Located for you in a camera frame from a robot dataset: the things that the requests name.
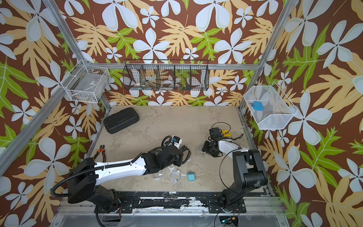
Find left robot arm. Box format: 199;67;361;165
50;145;191;213

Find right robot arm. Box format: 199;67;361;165
202;139;268;212

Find yellow tape measure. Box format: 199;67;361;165
222;130;231;138

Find teal charger plug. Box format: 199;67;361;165
187;172;196;181

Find orange black pliers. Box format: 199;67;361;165
93;145;106;162

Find black hard plastic case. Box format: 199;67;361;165
104;107;140;134

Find blue object in basket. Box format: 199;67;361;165
252;101;264;111

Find white mesh basket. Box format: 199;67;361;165
244;83;297;131

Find white usb cable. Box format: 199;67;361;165
169;169;181;183

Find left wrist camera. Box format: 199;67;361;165
172;135;182;149

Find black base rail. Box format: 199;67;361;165
95;192;246;214

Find black wire basket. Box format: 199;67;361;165
122;59;210;91

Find white wire basket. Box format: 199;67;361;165
62;60;110;103

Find aluminium frame post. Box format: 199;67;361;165
42;0;112;112

